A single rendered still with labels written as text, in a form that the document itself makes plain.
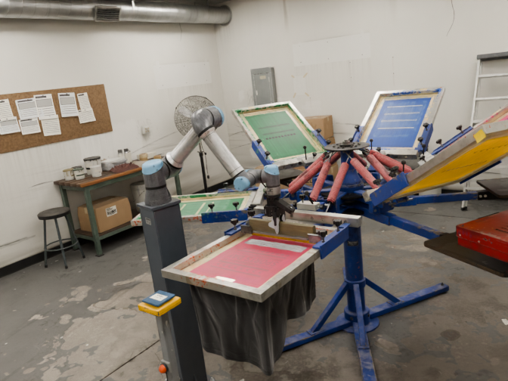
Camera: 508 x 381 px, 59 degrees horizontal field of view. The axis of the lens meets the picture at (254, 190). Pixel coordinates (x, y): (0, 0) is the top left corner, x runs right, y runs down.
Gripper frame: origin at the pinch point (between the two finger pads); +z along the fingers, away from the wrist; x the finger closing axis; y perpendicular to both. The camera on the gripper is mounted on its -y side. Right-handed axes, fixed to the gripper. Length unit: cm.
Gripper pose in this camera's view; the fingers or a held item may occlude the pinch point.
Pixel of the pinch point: (280, 230)
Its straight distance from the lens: 242.4
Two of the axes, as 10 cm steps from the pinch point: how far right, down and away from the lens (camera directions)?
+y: -8.0, -0.6, 5.9
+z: 1.1, 9.6, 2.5
